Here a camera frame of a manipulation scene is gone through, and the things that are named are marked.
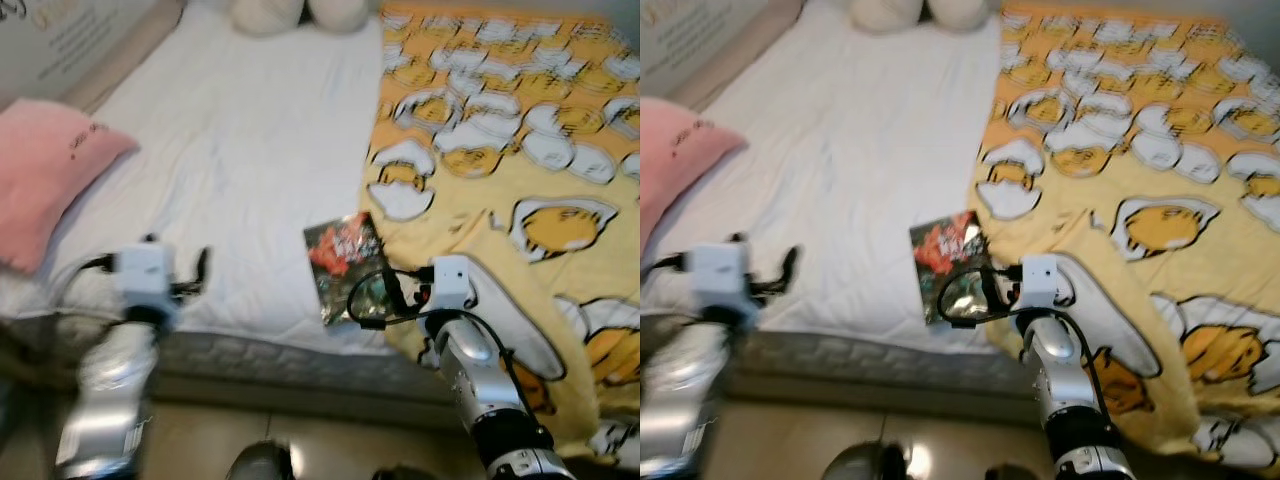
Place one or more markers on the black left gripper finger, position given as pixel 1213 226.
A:
pixel 203 265
pixel 790 265

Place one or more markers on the dark glossy book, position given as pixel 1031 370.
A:
pixel 945 250
pixel 340 250

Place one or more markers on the yellow cartoon egg blanket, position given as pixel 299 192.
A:
pixel 500 190
pixel 1130 180

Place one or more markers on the pink pillow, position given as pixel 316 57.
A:
pixel 680 160
pixel 50 170

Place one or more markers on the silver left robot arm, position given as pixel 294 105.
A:
pixel 110 390
pixel 680 400

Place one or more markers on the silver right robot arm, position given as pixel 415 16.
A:
pixel 1050 370
pixel 470 370

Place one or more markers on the white quilted bed cover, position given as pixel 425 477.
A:
pixel 850 150
pixel 240 150

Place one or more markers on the grey quilted mattress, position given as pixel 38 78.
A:
pixel 880 370
pixel 300 365

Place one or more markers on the grey left robot leg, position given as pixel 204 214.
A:
pixel 255 465
pixel 865 465

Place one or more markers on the beige plush toy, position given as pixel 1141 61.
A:
pixel 265 12
pixel 890 12

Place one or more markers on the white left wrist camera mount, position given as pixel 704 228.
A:
pixel 720 272
pixel 143 272

